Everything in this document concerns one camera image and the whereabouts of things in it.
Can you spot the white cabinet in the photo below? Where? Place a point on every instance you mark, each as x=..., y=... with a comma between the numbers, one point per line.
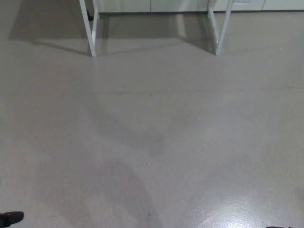
x=123, y=4

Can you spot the small black floor object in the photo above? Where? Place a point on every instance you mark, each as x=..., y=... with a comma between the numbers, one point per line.
x=90, y=16

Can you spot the white table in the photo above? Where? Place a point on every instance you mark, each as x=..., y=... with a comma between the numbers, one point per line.
x=93, y=35

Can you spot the black shoe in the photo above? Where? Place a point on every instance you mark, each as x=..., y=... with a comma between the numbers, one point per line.
x=12, y=217

